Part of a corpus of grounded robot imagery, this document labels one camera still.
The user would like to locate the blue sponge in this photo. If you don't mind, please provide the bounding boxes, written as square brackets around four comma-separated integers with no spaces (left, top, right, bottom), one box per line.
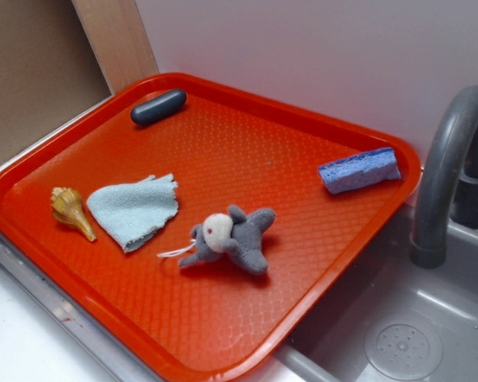
[318,147,402,194]

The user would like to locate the light blue cloth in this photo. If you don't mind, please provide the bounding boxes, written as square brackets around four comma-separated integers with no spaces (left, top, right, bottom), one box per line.
[87,173,178,253]

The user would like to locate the dark grey oblong capsule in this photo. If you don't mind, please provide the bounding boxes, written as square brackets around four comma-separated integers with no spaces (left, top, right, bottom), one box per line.
[130,89,187,126]

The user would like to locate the orange plastic tray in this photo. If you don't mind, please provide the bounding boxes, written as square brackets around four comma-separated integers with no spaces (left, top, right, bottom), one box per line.
[0,74,420,381]

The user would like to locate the yellow conch seashell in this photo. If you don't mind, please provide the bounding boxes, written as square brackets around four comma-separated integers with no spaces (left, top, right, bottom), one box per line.
[50,187,97,242]

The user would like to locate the grey plastic faucet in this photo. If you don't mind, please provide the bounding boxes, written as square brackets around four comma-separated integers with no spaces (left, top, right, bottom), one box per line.
[410,85,478,268]

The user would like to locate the grey plush toy animal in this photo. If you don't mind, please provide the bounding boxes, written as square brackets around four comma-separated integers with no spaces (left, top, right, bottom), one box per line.
[158,205,276,275]

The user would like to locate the wooden board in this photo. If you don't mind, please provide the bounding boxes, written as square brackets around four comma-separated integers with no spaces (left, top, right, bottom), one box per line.
[72,0,159,94]

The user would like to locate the grey plastic sink basin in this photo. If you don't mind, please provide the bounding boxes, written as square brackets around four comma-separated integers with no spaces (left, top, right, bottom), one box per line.
[275,206,478,381]

